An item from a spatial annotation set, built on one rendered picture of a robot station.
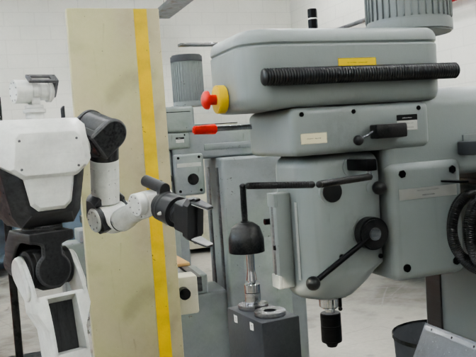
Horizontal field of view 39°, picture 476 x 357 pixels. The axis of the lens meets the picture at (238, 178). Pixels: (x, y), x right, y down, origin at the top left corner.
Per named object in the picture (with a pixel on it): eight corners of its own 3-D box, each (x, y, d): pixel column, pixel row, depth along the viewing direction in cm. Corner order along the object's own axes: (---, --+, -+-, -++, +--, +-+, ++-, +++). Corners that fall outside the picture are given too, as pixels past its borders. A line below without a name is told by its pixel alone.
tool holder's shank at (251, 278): (244, 284, 198) (241, 246, 197) (249, 281, 200) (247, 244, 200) (253, 284, 196) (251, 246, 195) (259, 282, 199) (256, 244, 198)
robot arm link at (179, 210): (180, 246, 180) (154, 233, 188) (208, 237, 186) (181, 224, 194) (180, 202, 176) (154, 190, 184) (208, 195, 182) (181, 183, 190)
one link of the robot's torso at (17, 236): (2, 281, 209) (-4, 225, 208) (42, 274, 217) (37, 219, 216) (34, 295, 187) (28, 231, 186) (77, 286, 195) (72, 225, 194)
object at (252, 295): (242, 304, 198) (241, 287, 197) (250, 301, 202) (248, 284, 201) (256, 306, 195) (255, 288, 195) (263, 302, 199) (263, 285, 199)
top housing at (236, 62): (247, 109, 131) (241, 26, 130) (207, 116, 155) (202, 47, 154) (448, 98, 147) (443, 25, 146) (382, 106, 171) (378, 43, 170)
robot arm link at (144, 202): (151, 228, 186) (128, 216, 194) (181, 219, 193) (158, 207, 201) (150, 189, 183) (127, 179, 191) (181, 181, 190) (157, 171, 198)
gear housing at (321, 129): (293, 157, 135) (290, 107, 135) (249, 156, 158) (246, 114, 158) (432, 146, 147) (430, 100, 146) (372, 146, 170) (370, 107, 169)
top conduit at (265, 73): (267, 85, 128) (265, 66, 128) (258, 87, 132) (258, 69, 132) (461, 77, 143) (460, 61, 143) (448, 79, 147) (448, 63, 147)
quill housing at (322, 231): (314, 309, 140) (304, 156, 138) (275, 290, 160) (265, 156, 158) (392, 295, 147) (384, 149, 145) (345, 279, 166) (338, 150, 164)
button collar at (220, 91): (221, 112, 140) (219, 83, 139) (212, 114, 145) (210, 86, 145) (229, 112, 140) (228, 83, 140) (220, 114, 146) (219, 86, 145)
